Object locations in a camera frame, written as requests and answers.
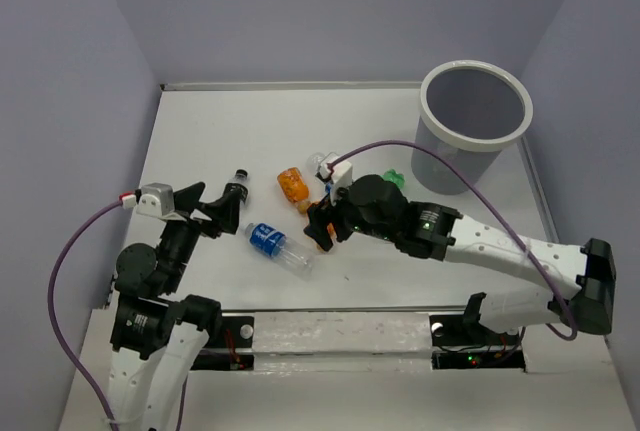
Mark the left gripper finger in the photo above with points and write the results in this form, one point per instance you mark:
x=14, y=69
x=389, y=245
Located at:
x=224, y=212
x=186, y=200

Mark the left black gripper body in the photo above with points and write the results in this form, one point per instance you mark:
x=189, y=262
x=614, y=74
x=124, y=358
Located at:
x=191, y=228

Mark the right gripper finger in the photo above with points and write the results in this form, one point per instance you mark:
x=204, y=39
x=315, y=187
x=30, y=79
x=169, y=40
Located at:
x=320, y=231
x=340, y=214

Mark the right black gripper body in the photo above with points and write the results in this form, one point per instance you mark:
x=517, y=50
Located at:
x=379, y=230

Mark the small black-capped clear bottle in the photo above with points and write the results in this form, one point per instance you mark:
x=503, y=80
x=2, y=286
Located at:
x=240, y=184

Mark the large blue-label clear bottle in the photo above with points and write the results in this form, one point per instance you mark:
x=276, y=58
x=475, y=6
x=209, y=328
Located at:
x=280, y=248

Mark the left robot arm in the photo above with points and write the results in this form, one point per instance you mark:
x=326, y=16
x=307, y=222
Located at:
x=155, y=341

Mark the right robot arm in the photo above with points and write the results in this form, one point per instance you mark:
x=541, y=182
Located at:
x=568, y=284

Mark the grey bin with white rim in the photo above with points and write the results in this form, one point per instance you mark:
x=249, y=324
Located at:
x=470, y=111

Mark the green plastic bottle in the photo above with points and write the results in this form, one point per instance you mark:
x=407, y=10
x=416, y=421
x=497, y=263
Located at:
x=394, y=177

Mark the orange juice bottle rear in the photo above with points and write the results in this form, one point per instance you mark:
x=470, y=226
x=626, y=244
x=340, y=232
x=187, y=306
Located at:
x=295, y=189

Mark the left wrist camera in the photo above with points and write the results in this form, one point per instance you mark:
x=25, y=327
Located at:
x=155, y=200

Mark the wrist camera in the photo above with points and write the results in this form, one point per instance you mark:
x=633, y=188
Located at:
x=155, y=200
x=340, y=175

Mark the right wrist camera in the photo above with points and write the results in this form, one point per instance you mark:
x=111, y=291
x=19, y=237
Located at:
x=340, y=175

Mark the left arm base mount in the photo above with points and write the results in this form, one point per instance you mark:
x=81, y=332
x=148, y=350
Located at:
x=231, y=349

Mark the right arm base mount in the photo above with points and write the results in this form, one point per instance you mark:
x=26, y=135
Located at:
x=458, y=346

